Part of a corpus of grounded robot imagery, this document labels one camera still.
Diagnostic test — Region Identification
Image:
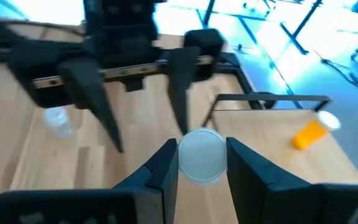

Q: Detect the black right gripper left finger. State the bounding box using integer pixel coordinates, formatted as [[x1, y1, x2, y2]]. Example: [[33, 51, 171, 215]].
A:
[[112, 139, 179, 224]]

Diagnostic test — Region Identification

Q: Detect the black frame clamp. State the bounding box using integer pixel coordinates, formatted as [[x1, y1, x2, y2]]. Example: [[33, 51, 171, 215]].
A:
[[255, 91, 278, 110]]

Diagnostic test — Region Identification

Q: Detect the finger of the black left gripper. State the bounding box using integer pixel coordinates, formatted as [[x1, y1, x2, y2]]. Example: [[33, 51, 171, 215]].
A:
[[9, 40, 124, 153], [166, 29, 225, 134]]

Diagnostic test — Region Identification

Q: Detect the clear bottle with green pills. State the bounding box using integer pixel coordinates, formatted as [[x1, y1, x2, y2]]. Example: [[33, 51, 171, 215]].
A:
[[43, 106, 75, 140]]

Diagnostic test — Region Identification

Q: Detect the wooden shelf black metal frame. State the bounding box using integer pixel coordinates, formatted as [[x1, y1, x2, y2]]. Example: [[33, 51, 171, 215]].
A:
[[202, 93, 358, 185]]

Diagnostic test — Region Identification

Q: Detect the clear pill bottle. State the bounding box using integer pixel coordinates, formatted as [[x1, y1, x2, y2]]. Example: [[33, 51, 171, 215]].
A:
[[177, 127, 229, 185]]

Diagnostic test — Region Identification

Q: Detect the orange pill bottle white cap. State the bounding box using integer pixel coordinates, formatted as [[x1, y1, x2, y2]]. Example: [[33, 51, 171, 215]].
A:
[[290, 110, 342, 151]]

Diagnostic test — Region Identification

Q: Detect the black floor cable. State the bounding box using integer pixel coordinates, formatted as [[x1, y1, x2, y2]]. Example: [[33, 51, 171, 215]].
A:
[[314, 49, 358, 110]]

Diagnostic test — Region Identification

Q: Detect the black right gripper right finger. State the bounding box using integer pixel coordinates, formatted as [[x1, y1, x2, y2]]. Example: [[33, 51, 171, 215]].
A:
[[227, 137, 323, 224]]

